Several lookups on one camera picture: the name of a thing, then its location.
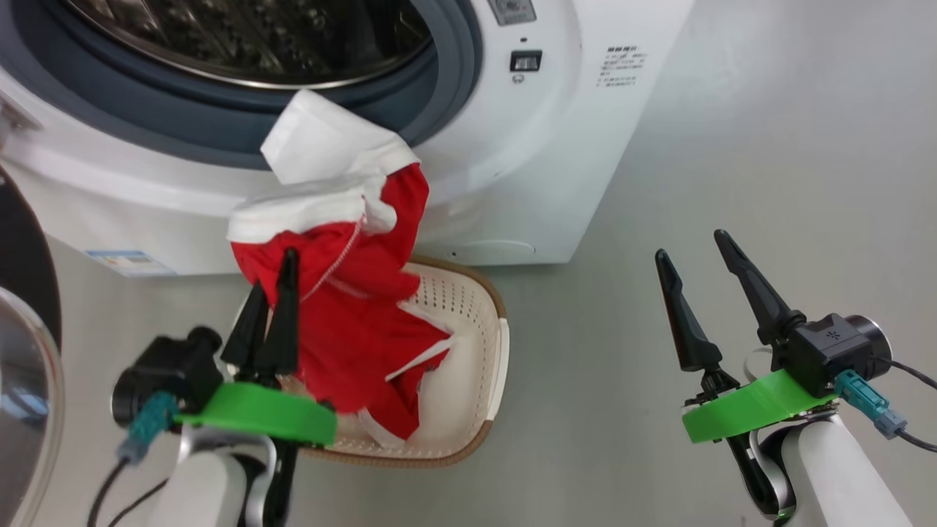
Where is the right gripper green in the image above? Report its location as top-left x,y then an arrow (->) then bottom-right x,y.
654,229 -> 840,445

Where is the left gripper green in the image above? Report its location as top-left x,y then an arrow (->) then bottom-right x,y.
175,247 -> 339,448

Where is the red and white garment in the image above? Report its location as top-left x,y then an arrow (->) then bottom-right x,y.
225,89 -> 455,441

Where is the washing machine glass door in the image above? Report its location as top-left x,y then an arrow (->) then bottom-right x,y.
0,165 -> 65,527

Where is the cream laundry basket brown rim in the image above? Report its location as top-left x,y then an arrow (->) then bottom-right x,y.
242,256 -> 511,468

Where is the white front-load washing machine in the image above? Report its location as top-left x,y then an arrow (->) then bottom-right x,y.
0,0 -> 696,277

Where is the steel washer drum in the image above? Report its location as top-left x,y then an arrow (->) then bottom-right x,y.
62,0 -> 434,90

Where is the blue energy label sticker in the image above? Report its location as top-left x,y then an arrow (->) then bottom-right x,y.
86,250 -> 176,277

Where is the grey warning sticker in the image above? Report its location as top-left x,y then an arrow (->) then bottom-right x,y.
488,0 -> 537,26

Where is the teal cable connector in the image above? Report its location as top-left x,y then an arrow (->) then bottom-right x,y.
835,370 -> 908,440
117,392 -> 181,466

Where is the thin black cable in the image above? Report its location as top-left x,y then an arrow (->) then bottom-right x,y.
871,355 -> 937,452
88,457 -> 171,527

